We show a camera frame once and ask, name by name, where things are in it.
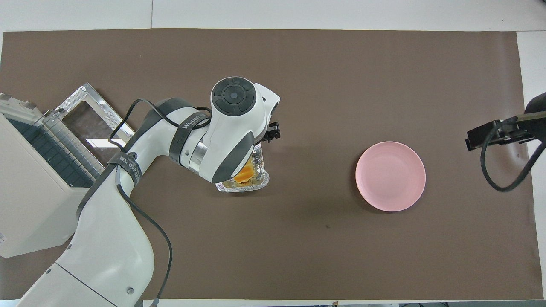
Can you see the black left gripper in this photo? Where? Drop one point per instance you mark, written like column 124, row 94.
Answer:
column 272, row 131

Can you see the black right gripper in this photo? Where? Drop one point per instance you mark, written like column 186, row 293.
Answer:
column 503, row 130

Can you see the aluminium foil tray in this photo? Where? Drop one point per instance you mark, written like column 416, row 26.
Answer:
column 261, row 170

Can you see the yellow sliced bread loaf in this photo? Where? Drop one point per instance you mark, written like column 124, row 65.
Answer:
column 244, row 175

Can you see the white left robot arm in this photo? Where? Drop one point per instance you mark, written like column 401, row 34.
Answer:
column 106, row 256

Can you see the glass oven door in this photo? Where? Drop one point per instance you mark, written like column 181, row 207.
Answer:
column 85, row 94

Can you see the cream toaster oven body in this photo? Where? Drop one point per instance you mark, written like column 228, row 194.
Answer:
column 34, row 213

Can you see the brown table mat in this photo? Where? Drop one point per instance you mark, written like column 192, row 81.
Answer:
column 298, row 238

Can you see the pink round plate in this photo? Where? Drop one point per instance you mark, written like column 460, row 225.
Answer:
column 390, row 177

